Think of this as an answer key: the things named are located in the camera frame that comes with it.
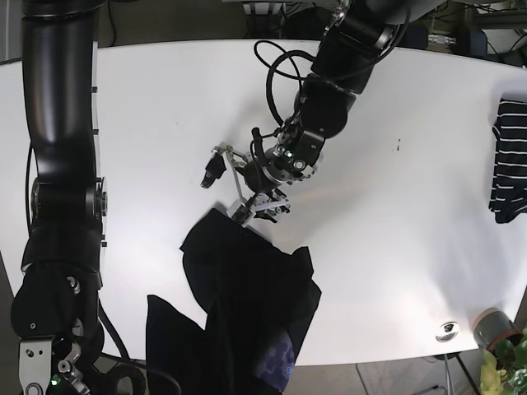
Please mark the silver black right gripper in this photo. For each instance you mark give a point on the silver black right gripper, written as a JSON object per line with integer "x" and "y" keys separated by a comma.
{"x": 61, "y": 364}

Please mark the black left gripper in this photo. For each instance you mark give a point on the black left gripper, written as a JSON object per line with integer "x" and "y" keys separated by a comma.
{"x": 289, "y": 155}

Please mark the black graphic T-shirt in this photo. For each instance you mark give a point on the black graphic T-shirt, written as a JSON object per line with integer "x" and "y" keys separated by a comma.
{"x": 259, "y": 303}

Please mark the navy white striped T-shirt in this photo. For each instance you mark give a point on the navy white striped T-shirt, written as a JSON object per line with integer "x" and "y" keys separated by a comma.
{"x": 508, "y": 192}

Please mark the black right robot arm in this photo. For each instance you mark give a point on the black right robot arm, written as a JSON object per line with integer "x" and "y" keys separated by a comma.
{"x": 55, "y": 313}

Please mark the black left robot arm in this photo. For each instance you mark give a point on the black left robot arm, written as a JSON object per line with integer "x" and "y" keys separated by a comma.
{"x": 359, "y": 35}

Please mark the silver table grommet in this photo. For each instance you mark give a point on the silver table grommet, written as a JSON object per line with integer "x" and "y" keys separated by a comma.
{"x": 447, "y": 332}

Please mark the potted green plant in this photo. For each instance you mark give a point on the potted green plant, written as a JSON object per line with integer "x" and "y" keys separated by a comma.
{"x": 504, "y": 353}

